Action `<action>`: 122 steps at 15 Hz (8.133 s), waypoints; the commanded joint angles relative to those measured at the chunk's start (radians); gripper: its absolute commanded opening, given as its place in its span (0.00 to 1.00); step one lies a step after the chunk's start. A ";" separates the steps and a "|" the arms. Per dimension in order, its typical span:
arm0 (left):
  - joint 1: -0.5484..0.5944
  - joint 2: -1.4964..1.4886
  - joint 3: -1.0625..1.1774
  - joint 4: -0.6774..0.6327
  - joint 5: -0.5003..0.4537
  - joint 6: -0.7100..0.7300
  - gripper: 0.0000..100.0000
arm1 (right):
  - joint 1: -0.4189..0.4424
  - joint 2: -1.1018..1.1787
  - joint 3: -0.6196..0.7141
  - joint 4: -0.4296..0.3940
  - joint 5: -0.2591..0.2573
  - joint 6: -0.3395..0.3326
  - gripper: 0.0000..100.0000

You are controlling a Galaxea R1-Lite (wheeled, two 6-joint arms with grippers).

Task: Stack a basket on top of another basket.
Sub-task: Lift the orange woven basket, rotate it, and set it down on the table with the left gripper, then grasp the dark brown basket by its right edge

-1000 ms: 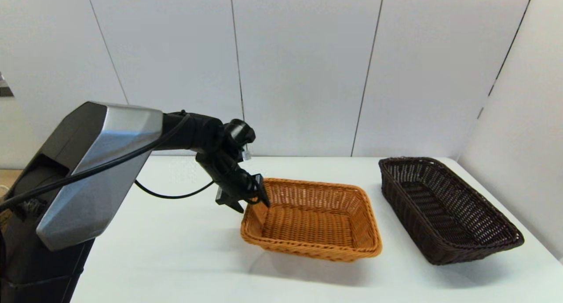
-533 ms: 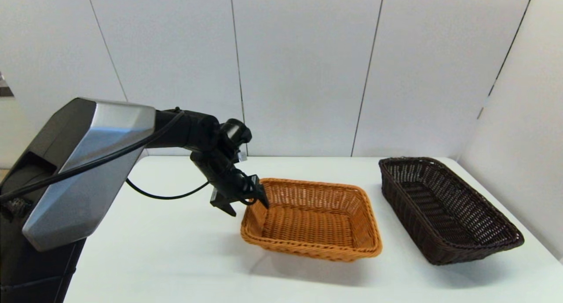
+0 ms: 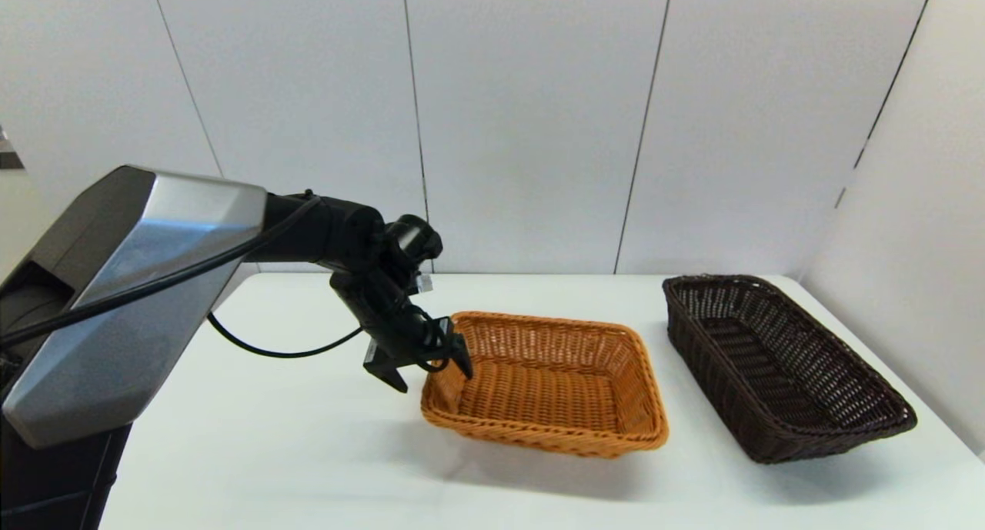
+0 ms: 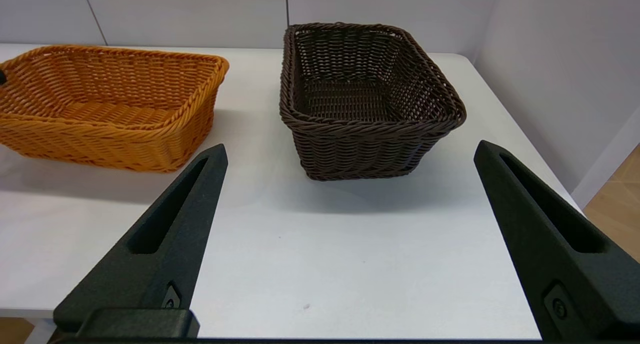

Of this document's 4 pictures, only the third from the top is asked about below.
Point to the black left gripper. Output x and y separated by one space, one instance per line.
408 338

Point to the orange wicker basket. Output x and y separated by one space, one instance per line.
539 391

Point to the dark brown wicker basket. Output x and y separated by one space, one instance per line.
762 372

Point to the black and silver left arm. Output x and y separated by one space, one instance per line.
146 284

